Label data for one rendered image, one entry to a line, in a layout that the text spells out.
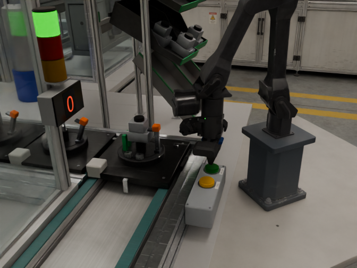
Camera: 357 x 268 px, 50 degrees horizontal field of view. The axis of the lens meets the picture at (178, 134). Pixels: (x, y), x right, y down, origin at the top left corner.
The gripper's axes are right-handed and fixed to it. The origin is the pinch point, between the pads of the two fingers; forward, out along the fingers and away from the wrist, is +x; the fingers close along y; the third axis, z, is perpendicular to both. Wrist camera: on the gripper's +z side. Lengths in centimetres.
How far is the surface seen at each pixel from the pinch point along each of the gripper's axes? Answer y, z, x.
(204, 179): 6.8, 0.4, 4.3
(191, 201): 15.4, 1.7, 5.5
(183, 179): 6.4, 6.3, 5.5
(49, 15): 19, 31, -39
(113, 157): 1.6, 28.8, 4.6
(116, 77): -98, 73, 16
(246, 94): -316, 18, 101
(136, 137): 0.5, 21.5, -2.3
